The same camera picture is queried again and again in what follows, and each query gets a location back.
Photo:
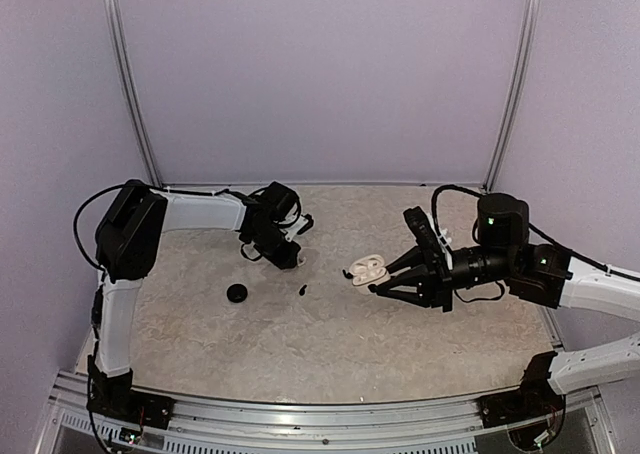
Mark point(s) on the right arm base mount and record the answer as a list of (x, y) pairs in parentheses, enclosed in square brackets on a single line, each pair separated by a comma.
[(533, 397)]

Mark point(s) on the white earbud charging case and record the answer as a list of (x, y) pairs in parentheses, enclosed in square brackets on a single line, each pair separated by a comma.
[(368, 270)]

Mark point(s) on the black round charging case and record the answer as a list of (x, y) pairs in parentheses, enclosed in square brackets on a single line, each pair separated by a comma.
[(237, 293)]

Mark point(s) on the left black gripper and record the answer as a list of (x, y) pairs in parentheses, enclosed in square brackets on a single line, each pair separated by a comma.
[(284, 261)]

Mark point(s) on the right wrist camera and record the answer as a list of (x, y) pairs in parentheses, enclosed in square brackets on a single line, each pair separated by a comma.
[(421, 226)]

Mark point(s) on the front aluminium rail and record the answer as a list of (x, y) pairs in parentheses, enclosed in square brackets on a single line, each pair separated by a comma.
[(197, 424)]

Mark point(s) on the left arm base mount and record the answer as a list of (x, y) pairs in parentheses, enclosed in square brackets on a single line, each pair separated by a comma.
[(115, 398)]

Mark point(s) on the right aluminium frame post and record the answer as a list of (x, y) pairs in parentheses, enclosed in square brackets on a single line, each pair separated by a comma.
[(514, 93)]

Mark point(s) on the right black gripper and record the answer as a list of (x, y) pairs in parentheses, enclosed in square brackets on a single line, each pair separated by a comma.
[(435, 286)]

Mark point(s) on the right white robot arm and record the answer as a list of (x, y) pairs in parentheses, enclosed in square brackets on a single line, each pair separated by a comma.
[(509, 252)]

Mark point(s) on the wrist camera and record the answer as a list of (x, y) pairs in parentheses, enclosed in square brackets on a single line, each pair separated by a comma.
[(421, 226), (285, 210)]

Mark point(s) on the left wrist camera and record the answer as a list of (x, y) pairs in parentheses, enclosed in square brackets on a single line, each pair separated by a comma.
[(285, 210)]

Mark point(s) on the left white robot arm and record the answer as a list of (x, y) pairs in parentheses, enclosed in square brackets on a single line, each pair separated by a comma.
[(267, 221)]

